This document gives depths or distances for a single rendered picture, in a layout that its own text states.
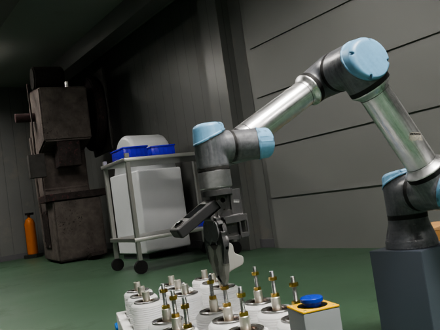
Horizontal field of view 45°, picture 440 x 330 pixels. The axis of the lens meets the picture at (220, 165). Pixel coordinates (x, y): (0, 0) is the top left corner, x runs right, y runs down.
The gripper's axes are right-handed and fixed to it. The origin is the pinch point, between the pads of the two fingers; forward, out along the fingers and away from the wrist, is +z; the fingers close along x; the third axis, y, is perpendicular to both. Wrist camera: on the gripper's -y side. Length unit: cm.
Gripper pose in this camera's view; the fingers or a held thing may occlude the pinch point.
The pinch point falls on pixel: (220, 279)
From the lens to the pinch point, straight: 122.5
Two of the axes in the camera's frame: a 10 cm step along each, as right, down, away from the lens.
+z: 1.4, 9.9, -0.6
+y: 8.7, -1.0, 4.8
